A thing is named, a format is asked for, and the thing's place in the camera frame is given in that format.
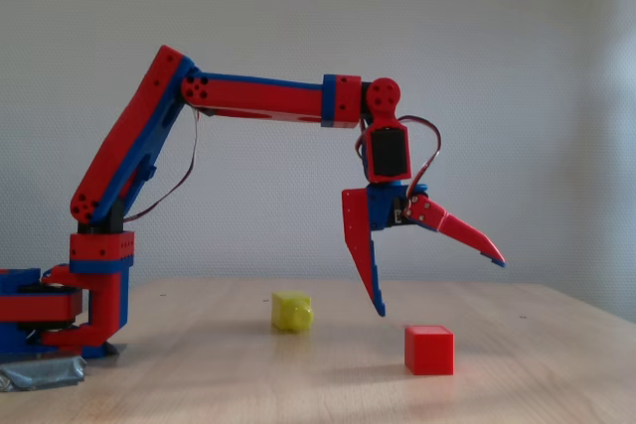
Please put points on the red cube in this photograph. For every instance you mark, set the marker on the red cube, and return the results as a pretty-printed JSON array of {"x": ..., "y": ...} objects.
[{"x": 429, "y": 352}]

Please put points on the shiny grey duct tape piece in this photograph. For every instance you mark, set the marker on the shiny grey duct tape piece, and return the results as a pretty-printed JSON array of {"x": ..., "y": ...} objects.
[{"x": 40, "y": 372}]

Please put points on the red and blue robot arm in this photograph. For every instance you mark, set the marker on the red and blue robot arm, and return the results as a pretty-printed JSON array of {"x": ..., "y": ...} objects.
[{"x": 258, "y": 96}]

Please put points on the yellow block with round knob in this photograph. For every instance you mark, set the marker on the yellow block with round knob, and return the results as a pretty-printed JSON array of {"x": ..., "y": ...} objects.
[{"x": 290, "y": 312}]

